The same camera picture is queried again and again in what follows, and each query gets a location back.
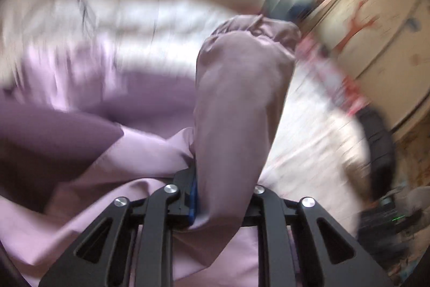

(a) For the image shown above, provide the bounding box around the white cherry print duvet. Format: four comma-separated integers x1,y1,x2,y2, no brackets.
0,0,370,234

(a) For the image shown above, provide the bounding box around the pink patterned bedsheet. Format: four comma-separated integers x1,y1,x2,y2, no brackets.
296,33,370,115

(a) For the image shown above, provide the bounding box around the lilac and purple jacket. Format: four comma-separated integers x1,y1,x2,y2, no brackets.
1,15,301,286

